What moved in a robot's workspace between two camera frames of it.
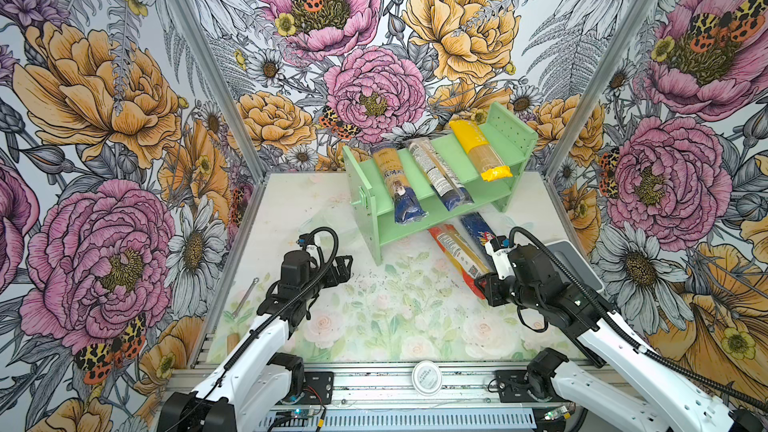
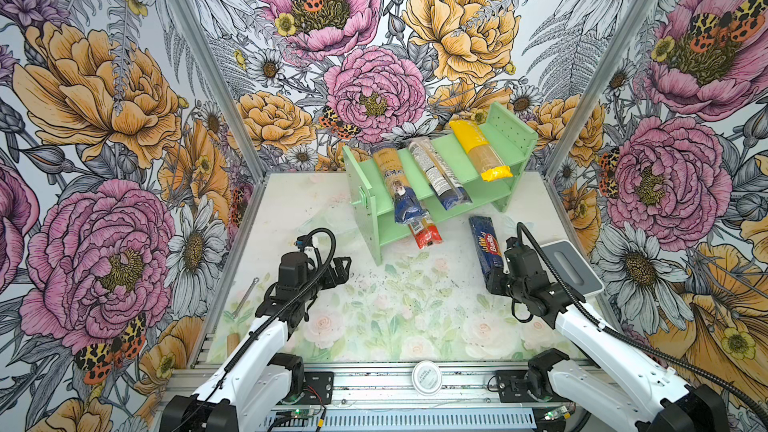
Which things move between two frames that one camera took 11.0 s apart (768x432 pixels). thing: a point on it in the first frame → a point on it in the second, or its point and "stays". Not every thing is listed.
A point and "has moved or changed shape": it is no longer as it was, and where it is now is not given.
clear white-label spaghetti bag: x=438 y=176 stays
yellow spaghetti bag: x=482 y=154 stays
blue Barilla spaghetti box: x=479 y=231 has moved or changed shape
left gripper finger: x=341 y=270 stays
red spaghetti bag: x=461 y=253 → x=425 y=231
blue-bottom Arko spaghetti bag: x=407 y=205 stays
